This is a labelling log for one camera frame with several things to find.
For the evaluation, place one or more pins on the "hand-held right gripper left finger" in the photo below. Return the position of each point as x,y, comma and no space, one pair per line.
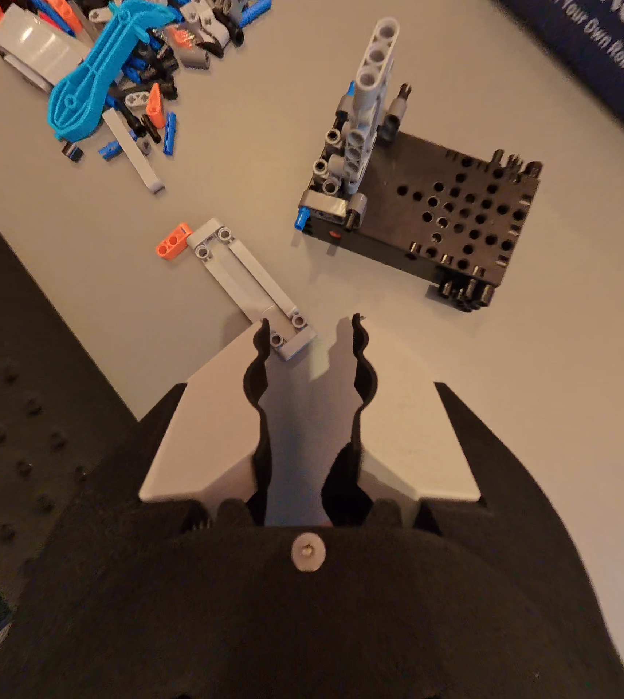
203,437

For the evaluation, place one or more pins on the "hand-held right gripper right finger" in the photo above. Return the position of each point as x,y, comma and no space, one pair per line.
416,437

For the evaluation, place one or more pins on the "grey perforated beam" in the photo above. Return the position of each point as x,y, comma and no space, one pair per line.
246,279

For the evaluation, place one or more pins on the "orange connector piece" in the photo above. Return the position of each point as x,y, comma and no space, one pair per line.
174,240

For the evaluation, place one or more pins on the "pile of toy building pieces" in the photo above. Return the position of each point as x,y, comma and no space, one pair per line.
126,66

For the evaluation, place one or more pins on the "black perforated mat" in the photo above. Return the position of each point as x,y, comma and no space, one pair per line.
28,382

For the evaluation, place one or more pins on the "black perforated block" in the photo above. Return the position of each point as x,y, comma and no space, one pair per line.
443,208

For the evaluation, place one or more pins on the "turquoise wrench-shaped piece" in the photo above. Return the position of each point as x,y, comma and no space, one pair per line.
99,76

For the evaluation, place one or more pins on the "blue toy kit box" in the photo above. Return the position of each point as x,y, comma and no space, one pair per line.
596,55

